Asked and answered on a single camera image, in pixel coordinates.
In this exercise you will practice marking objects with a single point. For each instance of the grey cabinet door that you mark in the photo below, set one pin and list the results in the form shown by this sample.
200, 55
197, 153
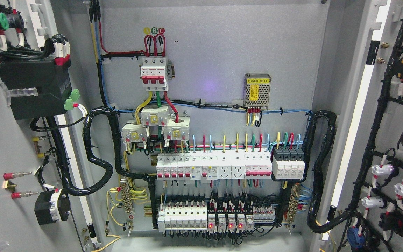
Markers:
358, 190
19, 228

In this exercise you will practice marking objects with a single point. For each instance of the grey electrical cabinet body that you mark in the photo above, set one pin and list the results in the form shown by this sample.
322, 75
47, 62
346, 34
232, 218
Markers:
307, 48

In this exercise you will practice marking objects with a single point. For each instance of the white current transformers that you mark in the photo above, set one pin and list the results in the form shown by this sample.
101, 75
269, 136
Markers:
156, 120

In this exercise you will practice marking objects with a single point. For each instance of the white socket breaker row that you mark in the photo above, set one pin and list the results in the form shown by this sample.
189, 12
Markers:
216, 164

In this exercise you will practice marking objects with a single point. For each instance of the perforated metal power supply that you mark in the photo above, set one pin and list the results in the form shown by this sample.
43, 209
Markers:
257, 90

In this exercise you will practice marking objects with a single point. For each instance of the white red main breaker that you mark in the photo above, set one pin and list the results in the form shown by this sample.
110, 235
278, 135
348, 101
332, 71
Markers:
155, 73

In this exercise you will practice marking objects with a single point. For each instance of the lower relay terminal row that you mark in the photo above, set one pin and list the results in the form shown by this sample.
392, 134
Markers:
238, 215

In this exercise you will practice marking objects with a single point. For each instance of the white lower breaker row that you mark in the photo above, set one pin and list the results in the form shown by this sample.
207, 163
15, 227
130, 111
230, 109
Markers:
182, 217

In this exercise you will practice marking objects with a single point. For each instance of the black surge protector modules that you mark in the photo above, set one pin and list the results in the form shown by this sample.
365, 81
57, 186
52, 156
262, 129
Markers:
288, 164

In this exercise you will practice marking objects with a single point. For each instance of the black digital power meter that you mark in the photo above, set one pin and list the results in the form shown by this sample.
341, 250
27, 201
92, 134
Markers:
42, 87

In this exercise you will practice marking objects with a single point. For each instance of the white rotary selector switch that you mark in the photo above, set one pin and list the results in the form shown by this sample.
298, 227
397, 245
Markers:
52, 206

